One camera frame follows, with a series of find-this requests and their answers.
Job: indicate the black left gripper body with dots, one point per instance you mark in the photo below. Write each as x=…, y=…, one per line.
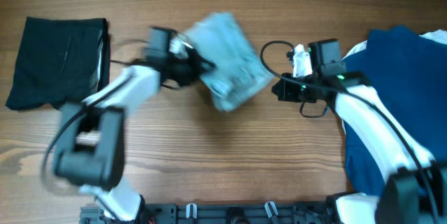
x=190, y=69

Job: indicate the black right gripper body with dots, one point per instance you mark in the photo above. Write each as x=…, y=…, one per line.
x=293, y=93

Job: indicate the light blue denim shorts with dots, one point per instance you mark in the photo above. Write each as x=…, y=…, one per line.
x=238, y=74

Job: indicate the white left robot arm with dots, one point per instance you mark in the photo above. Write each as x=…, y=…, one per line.
x=88, y=150

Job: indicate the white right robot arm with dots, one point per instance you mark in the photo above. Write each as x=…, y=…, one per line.
x=415, y=183

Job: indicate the dark blue garment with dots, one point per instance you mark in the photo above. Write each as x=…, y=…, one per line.
x=409, y=75

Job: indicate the black folded garment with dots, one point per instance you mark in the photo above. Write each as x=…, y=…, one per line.
x=60, y=60

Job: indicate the white garment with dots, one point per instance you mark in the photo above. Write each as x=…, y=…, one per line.
x=439, y=36

